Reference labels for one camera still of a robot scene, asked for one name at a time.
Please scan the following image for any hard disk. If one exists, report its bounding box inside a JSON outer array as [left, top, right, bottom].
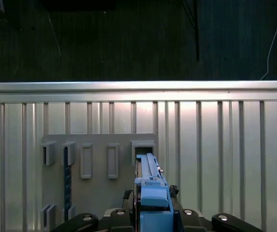
[[133, 152, 175, 232]]

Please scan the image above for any white floor cable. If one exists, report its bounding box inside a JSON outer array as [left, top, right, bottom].
[[260, 3, 277, 82]]

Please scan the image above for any dark RAM stick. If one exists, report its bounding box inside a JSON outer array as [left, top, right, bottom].
[[63, 146, 72, 221]]

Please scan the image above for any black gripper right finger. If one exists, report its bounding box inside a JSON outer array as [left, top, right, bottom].
[[168, 185, 262, 232]]

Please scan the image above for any thin black pole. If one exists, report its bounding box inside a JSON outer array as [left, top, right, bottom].
[[181, 0, 201, 61]]

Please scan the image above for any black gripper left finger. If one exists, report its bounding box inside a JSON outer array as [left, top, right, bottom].
[[55, 189, 136, 232]]

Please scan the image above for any grey plastic parts rack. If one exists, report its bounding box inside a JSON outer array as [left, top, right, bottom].
[[40, 133, 159, 232]]

